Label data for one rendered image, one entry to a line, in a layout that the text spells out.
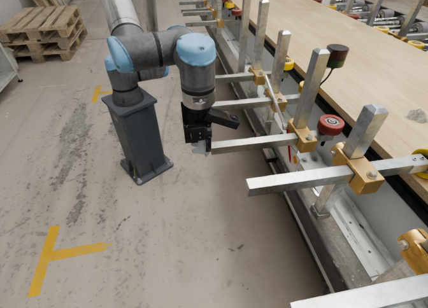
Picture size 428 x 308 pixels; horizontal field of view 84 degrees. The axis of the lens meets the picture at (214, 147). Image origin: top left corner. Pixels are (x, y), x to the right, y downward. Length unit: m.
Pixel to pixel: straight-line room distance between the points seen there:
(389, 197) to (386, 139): 0.18
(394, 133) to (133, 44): 0.82
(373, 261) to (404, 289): 0.43
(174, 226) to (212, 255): 0.30
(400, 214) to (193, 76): 0.72
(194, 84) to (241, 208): 1.19
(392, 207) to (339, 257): 0.24
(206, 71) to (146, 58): 0.17
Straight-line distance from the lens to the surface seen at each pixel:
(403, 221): 0.92
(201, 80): 0.59
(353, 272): 0.82
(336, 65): 0.79
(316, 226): 0.84
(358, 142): 0.64
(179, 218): 1.62
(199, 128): 0.68
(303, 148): 0.85
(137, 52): 0.66
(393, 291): 0.53
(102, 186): 1.94
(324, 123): 0.88
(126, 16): 0.75
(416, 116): 1.08
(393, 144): 0.91
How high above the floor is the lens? 1.38
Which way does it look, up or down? 43 degrees down
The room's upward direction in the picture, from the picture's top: straight up
